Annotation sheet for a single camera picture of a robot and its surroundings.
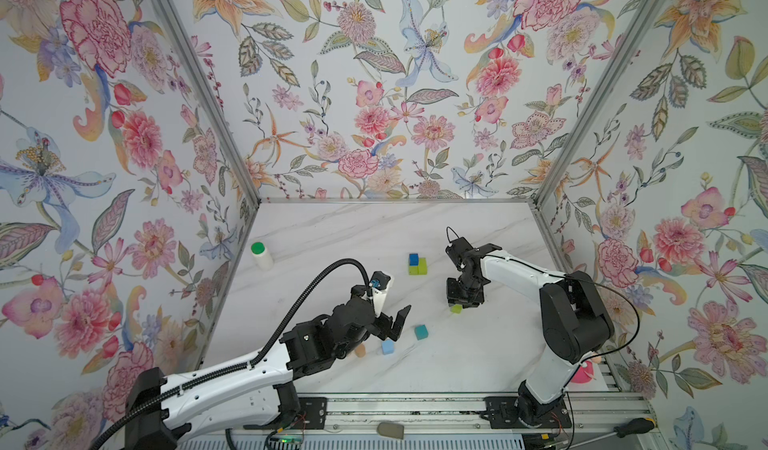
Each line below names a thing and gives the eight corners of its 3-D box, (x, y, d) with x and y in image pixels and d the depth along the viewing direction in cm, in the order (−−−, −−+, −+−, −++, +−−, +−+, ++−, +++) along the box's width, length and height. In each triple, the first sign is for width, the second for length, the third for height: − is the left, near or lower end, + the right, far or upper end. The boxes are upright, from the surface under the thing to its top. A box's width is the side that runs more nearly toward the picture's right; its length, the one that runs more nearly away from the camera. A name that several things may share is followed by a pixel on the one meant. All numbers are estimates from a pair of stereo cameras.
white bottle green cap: (257, 270, 102) (248, 254, 95) (261, 257, 106) (252, 241, 99) (271, 270, 102) (263, 254, 95) (275, 257, 106) (268, 241, 99)
